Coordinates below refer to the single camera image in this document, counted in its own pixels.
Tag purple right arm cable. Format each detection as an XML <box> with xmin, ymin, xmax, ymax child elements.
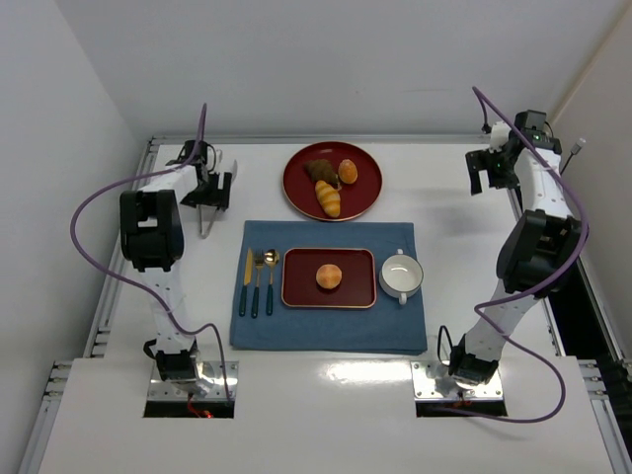
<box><xmin>436</xmin><ymin>86</ymin><xmax>592</xmax><ymax>424</ymax></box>

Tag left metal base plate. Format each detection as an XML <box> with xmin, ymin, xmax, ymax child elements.
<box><xmin>147</xmin><ymin>360</ymin><xmax>239</xmax><ymax>402</ymax></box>

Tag orange round bread bun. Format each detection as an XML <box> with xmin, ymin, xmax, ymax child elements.
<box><xmin>338</xmin><ymin>159</ymin><xmax>358</xmax><ymax>185</ymax></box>

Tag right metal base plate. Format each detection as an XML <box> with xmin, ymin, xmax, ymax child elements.
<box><xmin>410</xmin><ymin>359</ymin><xmax>504</xmax><ymax>403</ymax></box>

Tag yellow striped croissant bread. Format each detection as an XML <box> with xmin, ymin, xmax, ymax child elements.
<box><xmin>315</xmin><ymin>180</ymin><xmax>341</xmax><ymax>218</ymax></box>

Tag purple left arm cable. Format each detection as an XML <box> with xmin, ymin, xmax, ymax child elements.
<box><xmin>69</xmin><ymin>102</ymin><xmax>233</xmax><ymax>401</ymax></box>

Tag metal tongs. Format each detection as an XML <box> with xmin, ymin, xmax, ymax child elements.
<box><xmin>197</xmin><ymin>158</ymin><xmax>239</xmax><ymax>240</ymax></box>

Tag blue cloth placemat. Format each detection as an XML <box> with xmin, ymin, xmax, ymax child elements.
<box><xmin>229</xmin><ymin>220</ymin><xmax>428</xmax><ymax>356</ymax></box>

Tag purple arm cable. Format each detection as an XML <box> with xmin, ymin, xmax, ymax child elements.
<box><xmin>69</xmin><ymin>102</ymin><xmax>233</xmax><ymax>401</ymax></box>
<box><xmin>436</xmin><ymin>86</ymin><xmax>592</xmax><ymax>424</ymax></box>

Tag metal base plate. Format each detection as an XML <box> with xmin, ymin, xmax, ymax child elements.
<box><xmin>147</xmin><ymin>360</ymin><xmax>239</xmax><ymax>402</ymax></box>
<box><xmin>410</xmin><ymin>359</ymin><xmax>504</xmax><ymax>403</ymax></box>

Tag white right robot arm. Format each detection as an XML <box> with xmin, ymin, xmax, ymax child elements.
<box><xmin>448</xmin><ymin>110</ymin><xmax>582</xmax><ymax>385</ymax></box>

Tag white soup cup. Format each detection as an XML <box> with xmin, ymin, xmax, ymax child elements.
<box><xmin>378</xmin><ymin>249</ymin><xmax>425</xmax><ymax>305</ymax></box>

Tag round red plate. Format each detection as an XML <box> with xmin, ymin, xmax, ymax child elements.
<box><xmin>281</xmin><ymin>141</ymin><xmax>382</xmax><ymax>221</ymax></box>

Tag gold knife green handle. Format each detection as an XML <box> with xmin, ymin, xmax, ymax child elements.
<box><xmin>238</xmin><ymin>248</ymin><xmax>253</xmax><ymax>317</ymax></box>

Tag gold spoon green handle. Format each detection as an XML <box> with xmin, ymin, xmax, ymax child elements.
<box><xmin>265</xmin><ymin>249</ymin><xmax>280</xmax><ymax>316</ymax></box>

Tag gold fork green handle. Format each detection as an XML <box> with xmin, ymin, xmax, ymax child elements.
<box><xmin>251</xmin><ymin>250</ymin><xmax>265</xmax><ymax>319</ymax></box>

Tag brown chocolate croissant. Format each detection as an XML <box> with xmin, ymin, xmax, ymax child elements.
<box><xmin>303</xmin><ymin>159</ymin><xmax>341</xmax><ymax>191</ymax></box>

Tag red rectangular tray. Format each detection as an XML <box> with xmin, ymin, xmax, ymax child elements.
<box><xmin>281</xmin><ymin>248</ymin><xmax>377</xmax><ymax>309</ymax></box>

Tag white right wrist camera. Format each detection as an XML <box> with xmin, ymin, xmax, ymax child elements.
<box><xmin>489</xmin><ymin>120</ymin><xmax>512</xmax><ymax>153</ymax></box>

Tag round pink bread bun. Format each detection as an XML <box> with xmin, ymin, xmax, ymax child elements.
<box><xmin>316</xmin><ymin>264</ymin><xmax>343</xmax><ymax>290</ymax></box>

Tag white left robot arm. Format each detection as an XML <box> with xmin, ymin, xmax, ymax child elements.
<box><xmin>119</xmin><ymin>140</ymin><xmax>236</xmax><ymax>385</ymax></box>

